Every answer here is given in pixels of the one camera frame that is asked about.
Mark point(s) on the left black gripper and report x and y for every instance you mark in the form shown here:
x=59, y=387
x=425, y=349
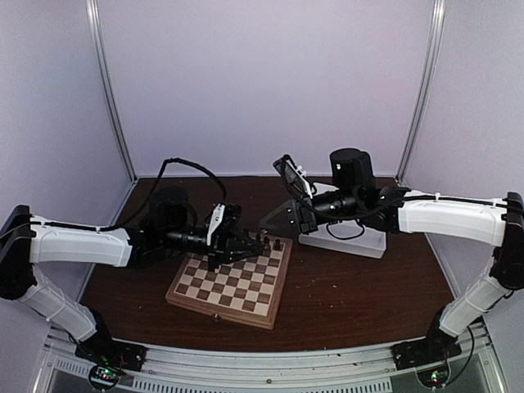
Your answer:
x=223, y=243

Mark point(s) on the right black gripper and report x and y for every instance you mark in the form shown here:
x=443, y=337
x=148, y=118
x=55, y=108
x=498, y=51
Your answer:
x=306, y=212

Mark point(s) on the dark piece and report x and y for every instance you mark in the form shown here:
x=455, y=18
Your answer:
x=278, y=245

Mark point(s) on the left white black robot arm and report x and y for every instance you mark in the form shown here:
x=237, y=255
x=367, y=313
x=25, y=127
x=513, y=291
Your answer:
x=27, y=240

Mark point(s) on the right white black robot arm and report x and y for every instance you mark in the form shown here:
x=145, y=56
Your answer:
x=356, y=197

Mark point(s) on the left circuit board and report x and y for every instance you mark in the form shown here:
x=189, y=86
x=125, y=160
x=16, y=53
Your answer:
x=104, y=378

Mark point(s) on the circuit board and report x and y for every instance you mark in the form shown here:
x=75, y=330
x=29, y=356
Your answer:
x=104, y=378
x=433, y=378

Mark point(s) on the right circuit board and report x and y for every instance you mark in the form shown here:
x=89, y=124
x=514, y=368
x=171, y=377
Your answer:
x=433, y=378

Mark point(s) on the wooden chessboard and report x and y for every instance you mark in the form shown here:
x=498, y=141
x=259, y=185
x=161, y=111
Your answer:
x=247, y=292

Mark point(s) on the white plastic tray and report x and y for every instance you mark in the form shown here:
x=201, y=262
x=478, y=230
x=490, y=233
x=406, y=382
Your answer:
x=371, y=244

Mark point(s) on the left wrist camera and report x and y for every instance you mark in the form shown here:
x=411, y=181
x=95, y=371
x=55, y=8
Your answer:
x=170, y=207

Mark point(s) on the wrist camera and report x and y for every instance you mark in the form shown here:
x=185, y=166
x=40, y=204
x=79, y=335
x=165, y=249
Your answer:
x=170, y=207
x=351, y=167

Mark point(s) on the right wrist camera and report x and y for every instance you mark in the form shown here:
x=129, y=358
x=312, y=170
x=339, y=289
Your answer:
x=351, y=167

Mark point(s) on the aluminium front rail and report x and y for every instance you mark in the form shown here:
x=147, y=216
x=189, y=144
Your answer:
x=359, y=369

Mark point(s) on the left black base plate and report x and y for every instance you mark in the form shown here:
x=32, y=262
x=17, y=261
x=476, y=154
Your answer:
x=117, y=355

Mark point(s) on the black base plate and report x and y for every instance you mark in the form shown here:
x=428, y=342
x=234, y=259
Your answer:
x=117, y=355
x=413, y=354

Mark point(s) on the right aluminium corner post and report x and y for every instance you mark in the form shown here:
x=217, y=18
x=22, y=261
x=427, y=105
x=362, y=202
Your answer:
x=428, y=71

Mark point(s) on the aluminium corner post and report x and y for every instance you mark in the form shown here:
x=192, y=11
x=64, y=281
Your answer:
x=95, y=25
x=428, y=71

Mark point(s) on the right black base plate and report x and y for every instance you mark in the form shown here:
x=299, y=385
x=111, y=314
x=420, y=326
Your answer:
x=413, y=354

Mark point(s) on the left aluminium corner post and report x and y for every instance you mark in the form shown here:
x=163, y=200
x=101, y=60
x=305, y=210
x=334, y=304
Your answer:
x=95, y=25

